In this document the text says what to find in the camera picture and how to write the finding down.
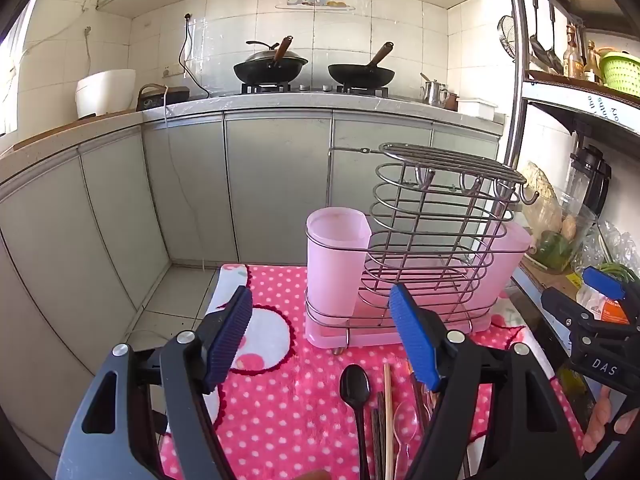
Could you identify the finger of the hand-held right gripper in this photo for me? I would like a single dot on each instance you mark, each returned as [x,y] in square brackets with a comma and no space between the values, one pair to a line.
[562,306]
[602,282]

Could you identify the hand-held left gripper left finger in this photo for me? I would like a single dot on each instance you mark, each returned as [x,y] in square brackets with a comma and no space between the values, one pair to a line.
[230,340]

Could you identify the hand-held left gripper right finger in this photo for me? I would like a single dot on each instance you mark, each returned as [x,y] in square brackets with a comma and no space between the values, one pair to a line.
[412,340]

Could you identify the pink plastic cup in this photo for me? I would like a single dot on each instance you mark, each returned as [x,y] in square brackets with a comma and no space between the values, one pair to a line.
[511,255]
[335,270]

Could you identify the light wooden chopstick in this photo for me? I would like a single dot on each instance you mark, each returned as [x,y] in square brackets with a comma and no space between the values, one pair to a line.
[388,410]

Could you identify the person's right hand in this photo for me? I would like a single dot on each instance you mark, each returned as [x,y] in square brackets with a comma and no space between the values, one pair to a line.
[597,422]

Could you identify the orange packet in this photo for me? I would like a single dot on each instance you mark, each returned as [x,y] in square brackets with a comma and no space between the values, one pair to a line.
[612,311]

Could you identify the pink plastic drip tray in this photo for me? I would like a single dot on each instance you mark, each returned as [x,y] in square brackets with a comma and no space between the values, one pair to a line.
[380,334]

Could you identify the clear plastic bags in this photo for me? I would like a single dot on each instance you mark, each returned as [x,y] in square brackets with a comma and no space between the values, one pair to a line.
[615,245]

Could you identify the clear container with vegetables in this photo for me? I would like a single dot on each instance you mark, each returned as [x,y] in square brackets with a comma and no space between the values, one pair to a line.
[560,250]

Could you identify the clear plastic fork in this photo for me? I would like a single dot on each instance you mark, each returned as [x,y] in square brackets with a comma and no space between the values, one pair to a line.
[430,402]

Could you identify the black plastic spoon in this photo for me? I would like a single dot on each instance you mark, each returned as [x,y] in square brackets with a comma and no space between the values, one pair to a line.
[354,385]

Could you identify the clear plastic spoon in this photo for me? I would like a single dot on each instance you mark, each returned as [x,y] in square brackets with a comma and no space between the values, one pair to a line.
[406,425]

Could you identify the dark brown chopstick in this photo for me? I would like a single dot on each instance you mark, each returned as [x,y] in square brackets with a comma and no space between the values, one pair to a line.
[381,425]
[375,440]

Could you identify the pink polka-dot blanket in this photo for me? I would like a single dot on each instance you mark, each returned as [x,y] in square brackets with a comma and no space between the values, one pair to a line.
[290,410]

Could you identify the bag of dried food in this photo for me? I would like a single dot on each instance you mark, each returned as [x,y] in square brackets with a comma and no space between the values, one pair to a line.
[542,200]

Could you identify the black blender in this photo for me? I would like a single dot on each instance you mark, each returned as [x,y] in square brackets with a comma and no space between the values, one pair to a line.
[592,180]

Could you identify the green plastic basket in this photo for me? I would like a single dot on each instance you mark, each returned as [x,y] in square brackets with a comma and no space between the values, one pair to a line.
[622,74]

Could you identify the white plastic box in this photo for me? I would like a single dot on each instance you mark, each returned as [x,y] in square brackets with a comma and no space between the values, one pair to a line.
[477,108]

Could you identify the amber glass bottle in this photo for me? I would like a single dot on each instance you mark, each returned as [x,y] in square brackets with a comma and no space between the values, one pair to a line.
[574,57]
[591,65]

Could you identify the metal storage shelf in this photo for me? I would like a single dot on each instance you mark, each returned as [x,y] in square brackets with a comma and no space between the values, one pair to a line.
[520,60]

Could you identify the steel kettle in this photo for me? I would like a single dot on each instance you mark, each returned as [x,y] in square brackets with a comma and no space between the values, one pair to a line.
[434,94]

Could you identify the gas stove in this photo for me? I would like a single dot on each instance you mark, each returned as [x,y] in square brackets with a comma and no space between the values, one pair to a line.
[310,88]

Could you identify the black wok with lid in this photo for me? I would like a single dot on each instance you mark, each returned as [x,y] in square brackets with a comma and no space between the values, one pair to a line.
[270,71]

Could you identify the white rice cooker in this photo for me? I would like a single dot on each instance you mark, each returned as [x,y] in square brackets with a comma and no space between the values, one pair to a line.
[105,92]

